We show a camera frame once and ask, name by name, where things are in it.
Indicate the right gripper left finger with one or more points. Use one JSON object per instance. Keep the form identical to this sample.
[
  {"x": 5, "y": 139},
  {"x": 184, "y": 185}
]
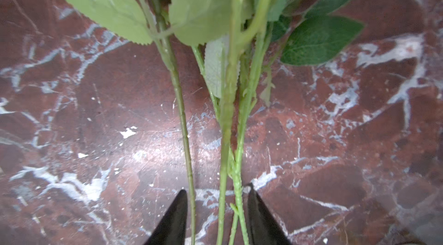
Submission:
[{"x": 171, "y": 229}]

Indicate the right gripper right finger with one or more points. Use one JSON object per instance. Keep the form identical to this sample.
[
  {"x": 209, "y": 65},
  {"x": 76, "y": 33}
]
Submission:
[{"x": 262, "y": 227}]

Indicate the large pink peony stem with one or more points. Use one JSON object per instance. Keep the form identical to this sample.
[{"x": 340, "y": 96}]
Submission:
[{"x": 309, "y": 34}]

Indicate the pink rose stem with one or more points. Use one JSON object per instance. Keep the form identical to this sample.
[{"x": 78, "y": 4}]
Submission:
[{"x": 141, "y": 22}]

